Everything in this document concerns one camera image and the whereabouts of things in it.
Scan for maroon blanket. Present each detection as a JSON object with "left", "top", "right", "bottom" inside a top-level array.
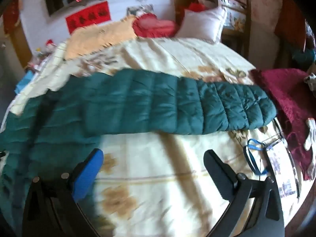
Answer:
[{"left": 249, "top": 69, "right": 316, "bottom": 181}]

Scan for peach fringed blanket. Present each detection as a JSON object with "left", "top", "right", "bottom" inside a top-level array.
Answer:
[{"left": 65, "top": 15, "right": 139, "bottom": 60}]

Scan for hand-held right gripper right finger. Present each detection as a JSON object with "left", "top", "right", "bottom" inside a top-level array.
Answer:
[{"left": 203, "top": 149, "right": 285, "bottom": 237}]

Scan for blue lanyard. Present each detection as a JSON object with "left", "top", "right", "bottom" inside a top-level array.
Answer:
[{"left": 243, "top": 138, "right": 270, "bottom": 176}]

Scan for red wall poster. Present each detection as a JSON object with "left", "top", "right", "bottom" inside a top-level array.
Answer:
[{"left": 65, "top": 1, "right": 110, "bottom": 34}]

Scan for blue cloth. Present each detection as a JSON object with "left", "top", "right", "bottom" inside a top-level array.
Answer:
[{"left": 14, "top": 70, "right": 35, "bottom": 92}]

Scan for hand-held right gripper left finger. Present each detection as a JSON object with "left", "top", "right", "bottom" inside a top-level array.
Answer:
[{"left": 22, "top": 149, "right": 104, "bottom": 237}]

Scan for wooden chair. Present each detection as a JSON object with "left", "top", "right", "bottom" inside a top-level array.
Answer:
[{"left": 214, "top": 0, "right": 253, "bottom": 56}]

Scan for cream floral bed sheet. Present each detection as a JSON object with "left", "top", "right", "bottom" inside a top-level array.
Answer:
[{"left": 7, "top": 37, "right": 307, "bottom": 237}]

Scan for white pillow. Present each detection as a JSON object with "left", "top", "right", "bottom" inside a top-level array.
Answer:
[{"left": 174, "top": 7, "right": 228, "bottom": 43}]

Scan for printed card pouch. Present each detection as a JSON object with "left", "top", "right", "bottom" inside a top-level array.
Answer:
[{"left": 265, "top": 138, "right": 301, "bottom": 198}]

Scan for green quilted jacket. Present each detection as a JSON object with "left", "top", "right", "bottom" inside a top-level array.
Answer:
[{"left": 0, "top": 69, "right": 278, "bottom": 237}]

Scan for red heart pillow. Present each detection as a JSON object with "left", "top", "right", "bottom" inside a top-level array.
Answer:
[{"left": 132, "top": 12, "right": 177, "bottom": 39}]

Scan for red cloth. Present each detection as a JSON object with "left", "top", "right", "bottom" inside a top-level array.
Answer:
[{"left": 187, "top": 1, "right": 208, "bottom": 12}]

